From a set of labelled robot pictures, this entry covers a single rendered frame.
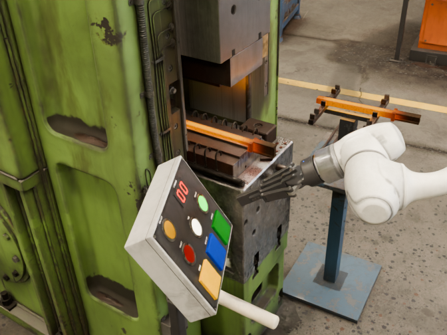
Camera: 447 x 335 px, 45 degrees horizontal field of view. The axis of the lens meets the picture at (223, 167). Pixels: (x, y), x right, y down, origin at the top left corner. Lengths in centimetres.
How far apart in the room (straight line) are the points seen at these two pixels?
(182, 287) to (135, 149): 47
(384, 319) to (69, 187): 154
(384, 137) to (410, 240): 185
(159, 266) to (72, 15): 76
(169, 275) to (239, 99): 102
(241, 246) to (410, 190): 90
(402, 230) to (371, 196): 202
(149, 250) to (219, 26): 67
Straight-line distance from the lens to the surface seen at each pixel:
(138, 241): 124
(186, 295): 133
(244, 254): 200
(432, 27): 519
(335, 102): 221
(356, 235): 307
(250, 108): 214
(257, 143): 187
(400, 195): 119
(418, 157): 381
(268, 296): 249
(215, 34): 157
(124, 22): 145
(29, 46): 175
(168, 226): 129
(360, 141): 130
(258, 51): 179
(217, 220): 151
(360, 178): 118
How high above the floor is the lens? 200
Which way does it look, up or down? 34 degrees down
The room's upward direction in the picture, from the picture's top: 2 degrees counter-clockwise
